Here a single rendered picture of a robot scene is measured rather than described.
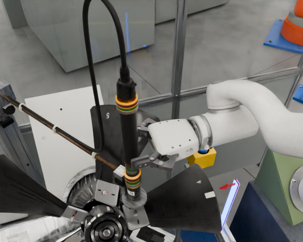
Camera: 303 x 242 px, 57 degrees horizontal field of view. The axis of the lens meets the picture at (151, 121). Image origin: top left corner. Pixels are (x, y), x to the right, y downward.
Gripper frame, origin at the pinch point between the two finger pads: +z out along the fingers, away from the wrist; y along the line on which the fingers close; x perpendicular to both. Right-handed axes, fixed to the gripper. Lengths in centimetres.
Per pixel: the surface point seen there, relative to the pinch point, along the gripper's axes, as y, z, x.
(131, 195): -1.6, 1.4, -16.5
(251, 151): 70, -112, -122
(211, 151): 22, -39, -41
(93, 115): 24.7, 5.9, -9.1
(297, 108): 123, -210, -148
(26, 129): 70, 37, -49
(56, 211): 4.3, 21.9, -23.8
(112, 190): 4.5, 5.6, -21.1
